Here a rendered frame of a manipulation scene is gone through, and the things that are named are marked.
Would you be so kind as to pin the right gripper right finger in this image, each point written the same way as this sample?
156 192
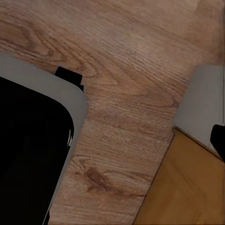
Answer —
217 138

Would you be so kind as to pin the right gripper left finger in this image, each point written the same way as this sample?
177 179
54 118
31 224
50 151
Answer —
11 140

